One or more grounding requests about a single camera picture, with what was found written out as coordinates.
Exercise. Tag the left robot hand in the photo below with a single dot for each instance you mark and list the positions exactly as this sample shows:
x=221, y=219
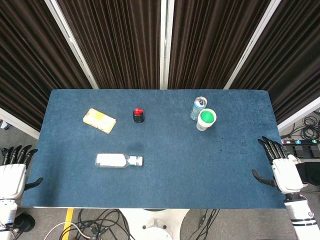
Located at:
x=12, y=177

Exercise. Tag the transparent plastic bottle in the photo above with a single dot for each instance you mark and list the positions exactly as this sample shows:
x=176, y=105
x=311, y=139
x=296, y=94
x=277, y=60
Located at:
x=110, y=160

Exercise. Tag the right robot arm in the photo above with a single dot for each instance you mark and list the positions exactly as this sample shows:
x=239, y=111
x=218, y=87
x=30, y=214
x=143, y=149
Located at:
x=302, y=215

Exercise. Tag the green ball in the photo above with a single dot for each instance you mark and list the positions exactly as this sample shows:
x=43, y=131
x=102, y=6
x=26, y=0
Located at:
x=207, y=117

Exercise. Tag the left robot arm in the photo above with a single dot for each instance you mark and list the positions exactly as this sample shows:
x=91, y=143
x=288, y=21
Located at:
x=6, y=212

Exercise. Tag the black box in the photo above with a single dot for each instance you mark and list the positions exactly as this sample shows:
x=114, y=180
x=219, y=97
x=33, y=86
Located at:
x=310, y=173

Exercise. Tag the black foot pedal unit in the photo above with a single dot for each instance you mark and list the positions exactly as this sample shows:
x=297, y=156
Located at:
x=303, y=151

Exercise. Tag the white frame rail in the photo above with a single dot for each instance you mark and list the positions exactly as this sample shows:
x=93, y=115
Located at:
x=298, y=116
x=17, y=122

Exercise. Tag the white plastic cap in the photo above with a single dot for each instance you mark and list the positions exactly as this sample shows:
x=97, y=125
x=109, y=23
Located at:
x=139, y=160

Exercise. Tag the yellow snack box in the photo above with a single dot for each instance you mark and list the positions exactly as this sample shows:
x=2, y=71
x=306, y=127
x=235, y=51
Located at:
x=99, y=120

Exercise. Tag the flower print paper cup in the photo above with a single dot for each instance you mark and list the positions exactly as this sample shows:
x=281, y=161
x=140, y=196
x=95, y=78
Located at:
x=201, y=127

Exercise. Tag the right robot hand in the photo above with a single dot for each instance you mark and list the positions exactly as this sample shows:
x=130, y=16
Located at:
x=287, y=175

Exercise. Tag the small red-capped black bottle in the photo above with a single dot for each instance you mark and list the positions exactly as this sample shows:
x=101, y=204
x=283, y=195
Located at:
x=138, y=117

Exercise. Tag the blue table mat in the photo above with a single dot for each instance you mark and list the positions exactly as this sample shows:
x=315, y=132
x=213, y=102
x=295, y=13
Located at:
x=175, y=162

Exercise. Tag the light blue drink can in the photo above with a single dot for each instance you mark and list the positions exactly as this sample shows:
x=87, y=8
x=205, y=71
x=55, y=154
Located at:
x=196, y=110

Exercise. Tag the white frame post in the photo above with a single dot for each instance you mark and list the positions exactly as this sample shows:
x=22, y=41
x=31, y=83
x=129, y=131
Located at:
x=166, y=45
x=252, y=47
x=72, y=45

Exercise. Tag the white nested paper cup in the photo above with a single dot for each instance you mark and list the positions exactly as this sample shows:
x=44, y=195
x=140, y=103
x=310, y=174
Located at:
x=207, y=110

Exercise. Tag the dark brown curtain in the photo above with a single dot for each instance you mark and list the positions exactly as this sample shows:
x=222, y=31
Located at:
x=210, y=45
x=117, y=45
x=30, y=65
x=287, y=65

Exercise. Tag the black round base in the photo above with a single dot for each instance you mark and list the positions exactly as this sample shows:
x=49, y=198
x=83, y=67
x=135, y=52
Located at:
x=24, y=222

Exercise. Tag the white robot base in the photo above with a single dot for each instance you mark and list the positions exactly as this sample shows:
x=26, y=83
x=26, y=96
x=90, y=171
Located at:
x=155, y=223

